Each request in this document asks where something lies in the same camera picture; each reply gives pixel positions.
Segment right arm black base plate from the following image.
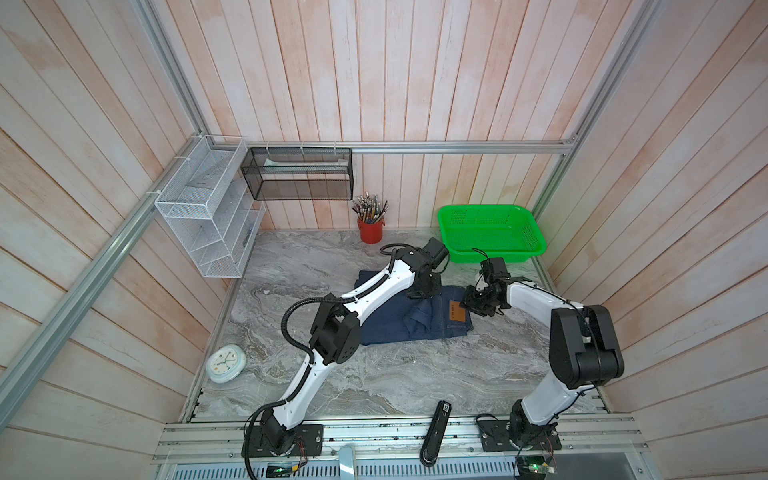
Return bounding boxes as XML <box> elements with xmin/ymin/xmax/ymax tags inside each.
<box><xmin>476</xmin><ymin>417</ymin><xmax>562</xmax><ymax>452</ymax></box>

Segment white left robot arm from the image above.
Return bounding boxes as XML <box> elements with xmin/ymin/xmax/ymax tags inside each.
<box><xmin>250</xmin><ymin>238</ymin><xmax>449</xmax><ymax>442</ymax></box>

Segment red metal pencil bucket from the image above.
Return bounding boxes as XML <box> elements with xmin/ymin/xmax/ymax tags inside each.
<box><xmin>357</xmin><ymin>219</ymin><xmax>385</xmax><ymax>245</ymax></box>

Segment black corrugated cable conduit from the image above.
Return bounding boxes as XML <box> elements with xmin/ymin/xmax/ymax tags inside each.
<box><xmin>241</xmin><ymin>242</ymin><xmax>421</xmax><ymax>480</ymax></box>

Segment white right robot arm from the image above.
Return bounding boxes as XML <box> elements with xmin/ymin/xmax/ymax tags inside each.
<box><xmin>462</xmin><ymin>257</ymin><xmax>625</xmax><ymax>449</ymax></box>

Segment white wire mesh shelf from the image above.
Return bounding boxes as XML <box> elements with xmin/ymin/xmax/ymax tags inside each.
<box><xmin>155</xmin><ymin>135</ymin><xmax>264</xmax><ymax>279</ymax></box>

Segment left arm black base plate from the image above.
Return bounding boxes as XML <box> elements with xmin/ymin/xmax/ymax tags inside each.
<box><xmin>241</xmin><ymin>424</ymin><xmax>324</xmax><ymax>458</ymax></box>

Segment aluminium frame rail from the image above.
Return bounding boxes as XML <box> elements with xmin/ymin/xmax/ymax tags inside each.
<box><xmin>0</xmin><ymin>0</ymin><xmax>661</xmax><ymax>430</ymax></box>

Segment white round clock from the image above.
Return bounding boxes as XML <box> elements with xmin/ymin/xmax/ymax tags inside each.
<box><xmin>204</xmin><ymin>344</ymin><xmax>247</xmax><ymax>384</ymax></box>

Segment black wire mesh basket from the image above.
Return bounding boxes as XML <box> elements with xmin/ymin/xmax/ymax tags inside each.
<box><xmin>240</xmin><ymin>147</ymin><xmax>354</xmax><ymax>201</ymax></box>

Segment dark blue denim trousers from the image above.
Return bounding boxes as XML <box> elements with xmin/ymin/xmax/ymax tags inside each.
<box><xmin>361</xmin><ymin>285</ymin><xmax>473</xmax><ymax>346</ymax></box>

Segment green plastic basket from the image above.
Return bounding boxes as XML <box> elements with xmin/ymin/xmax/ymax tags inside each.
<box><xmin>438</xmin><ymin>204</ymin><xmax>547</xmax><ymax>263</ymax></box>

